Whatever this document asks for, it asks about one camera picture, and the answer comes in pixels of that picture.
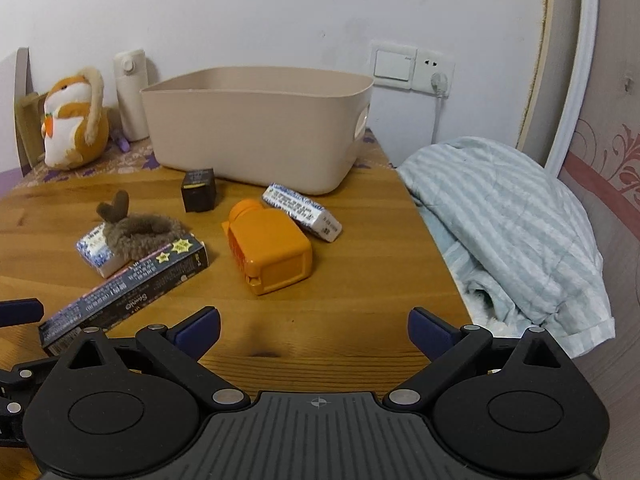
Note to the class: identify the blue white patterned box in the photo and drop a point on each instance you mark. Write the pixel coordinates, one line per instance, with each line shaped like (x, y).
(95, 252)
(300, 210)

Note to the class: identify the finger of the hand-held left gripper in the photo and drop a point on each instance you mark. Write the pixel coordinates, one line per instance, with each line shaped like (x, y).
(15, 380)
(20, 312)

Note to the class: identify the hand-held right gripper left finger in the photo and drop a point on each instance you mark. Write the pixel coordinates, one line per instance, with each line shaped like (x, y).
(200, 332)

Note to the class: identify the white wall socket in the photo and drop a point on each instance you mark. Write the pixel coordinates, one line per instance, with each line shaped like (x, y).
(434, 65)

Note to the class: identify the pink floral bed headboard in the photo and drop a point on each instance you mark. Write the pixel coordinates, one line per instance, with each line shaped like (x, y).
(600, 110)

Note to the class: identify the striped light green blanket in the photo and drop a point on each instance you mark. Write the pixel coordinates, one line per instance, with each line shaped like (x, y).
(500, 210)

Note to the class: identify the open cardboard box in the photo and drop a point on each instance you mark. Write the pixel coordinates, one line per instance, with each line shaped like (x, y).
(31, 130)

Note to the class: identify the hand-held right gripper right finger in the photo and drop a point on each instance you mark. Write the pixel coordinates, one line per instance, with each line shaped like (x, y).
(427, 332)

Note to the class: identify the white wall switch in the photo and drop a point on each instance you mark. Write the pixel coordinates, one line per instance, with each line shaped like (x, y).
(392, 66)

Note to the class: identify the white and purple board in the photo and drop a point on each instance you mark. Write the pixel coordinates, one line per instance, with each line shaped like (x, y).
(21, 70)

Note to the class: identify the orange white hamster plush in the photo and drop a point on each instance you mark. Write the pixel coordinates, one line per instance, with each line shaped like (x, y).
(65, 130)

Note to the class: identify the long black cosmetic box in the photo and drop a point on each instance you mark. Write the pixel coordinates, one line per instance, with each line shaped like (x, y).
(135, 285)

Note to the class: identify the floral table mat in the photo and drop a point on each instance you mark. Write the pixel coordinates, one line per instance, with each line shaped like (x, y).
(100, 165)

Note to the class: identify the beige plastic container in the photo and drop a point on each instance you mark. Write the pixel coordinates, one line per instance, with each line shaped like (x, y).
(250, 130)

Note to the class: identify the white bottle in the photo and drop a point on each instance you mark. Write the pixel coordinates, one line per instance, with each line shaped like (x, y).
(131, 100)

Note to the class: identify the small black box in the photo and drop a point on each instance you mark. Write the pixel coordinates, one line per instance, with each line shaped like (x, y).
(200, 192)

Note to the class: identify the orange bottle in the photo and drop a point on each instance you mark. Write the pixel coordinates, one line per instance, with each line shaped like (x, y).
(265, 245)

